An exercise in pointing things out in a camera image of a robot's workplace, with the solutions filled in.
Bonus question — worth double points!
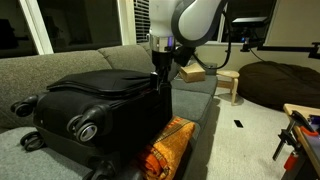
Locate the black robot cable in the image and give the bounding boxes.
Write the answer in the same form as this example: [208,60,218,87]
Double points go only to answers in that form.
[191,6,233,71]

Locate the white window frame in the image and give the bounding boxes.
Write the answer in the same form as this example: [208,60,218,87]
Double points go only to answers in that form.
[18,0,138,55]

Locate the black stand camera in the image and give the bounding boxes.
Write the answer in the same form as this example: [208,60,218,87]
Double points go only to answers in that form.
[231,16,271,53]

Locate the small wooden stool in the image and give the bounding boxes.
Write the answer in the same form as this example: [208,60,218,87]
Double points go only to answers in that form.
[216,69,241,106]

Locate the wooden box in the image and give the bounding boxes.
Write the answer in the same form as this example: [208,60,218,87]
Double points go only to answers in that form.
[179,63,207,83]

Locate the orange patterned pillow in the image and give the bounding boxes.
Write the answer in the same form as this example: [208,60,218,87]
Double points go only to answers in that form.
[134,115,197,180]

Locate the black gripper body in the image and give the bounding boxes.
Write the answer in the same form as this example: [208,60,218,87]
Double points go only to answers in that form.
[151,49,176,71]

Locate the black fabric wheeled suitcase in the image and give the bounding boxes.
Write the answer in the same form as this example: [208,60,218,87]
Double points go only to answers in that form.
[9,68,174,180]

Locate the grey fabric sofa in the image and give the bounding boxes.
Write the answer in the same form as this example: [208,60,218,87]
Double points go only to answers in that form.
[0,40,219,180]

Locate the white window blinds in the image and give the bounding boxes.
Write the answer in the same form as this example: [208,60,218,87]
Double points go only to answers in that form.
[133,0,151,44]

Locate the dark beanbag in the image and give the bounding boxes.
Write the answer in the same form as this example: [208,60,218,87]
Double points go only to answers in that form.
[237,60,320,113]

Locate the wooden work table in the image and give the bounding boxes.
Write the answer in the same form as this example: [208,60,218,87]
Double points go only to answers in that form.
[282,103,320,180]

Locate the black bar clamp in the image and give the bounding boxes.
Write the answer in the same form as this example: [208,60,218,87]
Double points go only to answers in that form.
[272,110,316,162]

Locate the red clamp handle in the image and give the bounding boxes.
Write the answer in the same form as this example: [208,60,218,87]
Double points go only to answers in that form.
[283,150,299,173]

